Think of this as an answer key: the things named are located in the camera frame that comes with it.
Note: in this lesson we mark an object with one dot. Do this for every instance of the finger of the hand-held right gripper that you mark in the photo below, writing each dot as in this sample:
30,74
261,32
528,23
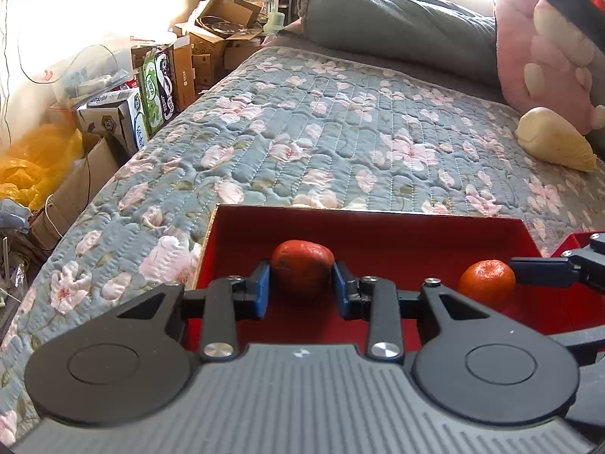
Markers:
543,272
581,343

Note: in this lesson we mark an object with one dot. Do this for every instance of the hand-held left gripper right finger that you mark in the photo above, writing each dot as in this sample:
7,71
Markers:
340,289

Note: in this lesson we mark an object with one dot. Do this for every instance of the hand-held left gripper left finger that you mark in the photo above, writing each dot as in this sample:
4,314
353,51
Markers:
260,289

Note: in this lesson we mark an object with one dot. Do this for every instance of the orange mandarin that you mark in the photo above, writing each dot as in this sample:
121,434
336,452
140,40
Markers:
487,283

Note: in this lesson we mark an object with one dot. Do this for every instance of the red cardboard box tray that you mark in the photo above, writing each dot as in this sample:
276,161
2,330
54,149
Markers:
401,246

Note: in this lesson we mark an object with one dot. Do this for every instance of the red cardboard box lid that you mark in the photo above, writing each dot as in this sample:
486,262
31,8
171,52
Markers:
574,243

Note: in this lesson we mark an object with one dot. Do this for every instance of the yellow corn plush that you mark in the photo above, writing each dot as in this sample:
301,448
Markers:
553,139

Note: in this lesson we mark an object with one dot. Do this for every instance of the floral quilted bedspread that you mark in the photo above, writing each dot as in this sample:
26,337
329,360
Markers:
307,142

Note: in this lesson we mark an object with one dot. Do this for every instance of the large brown cardboard box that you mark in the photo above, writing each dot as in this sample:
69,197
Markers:
80,189

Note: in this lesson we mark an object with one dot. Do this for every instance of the pink plush toy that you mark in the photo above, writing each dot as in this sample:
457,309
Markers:
520,56

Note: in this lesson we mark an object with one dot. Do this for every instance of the green and white carton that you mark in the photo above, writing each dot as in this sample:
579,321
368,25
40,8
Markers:
158,90

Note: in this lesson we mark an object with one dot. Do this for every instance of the white printed carton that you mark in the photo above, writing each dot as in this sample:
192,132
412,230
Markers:
113,118

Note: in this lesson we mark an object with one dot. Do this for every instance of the tall brown cardboard box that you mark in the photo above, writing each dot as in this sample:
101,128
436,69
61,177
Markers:
191,73

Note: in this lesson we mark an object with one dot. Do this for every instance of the yellow plastic bag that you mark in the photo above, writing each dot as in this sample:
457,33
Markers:
38,165

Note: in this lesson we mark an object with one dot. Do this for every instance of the metal bowl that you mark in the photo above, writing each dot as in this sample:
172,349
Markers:
222,26

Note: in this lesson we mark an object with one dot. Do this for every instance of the pale green cup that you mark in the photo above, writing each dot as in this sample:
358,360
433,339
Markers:
274,22

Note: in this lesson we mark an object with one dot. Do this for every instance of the grey folded blanket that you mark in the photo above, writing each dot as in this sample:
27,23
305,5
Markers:
392,23

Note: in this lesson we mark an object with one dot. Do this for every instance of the clear plastic container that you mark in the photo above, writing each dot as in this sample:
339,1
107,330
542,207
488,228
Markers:
90,73

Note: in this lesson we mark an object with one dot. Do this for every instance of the open cardboard box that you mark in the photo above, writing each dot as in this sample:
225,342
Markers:
227,14

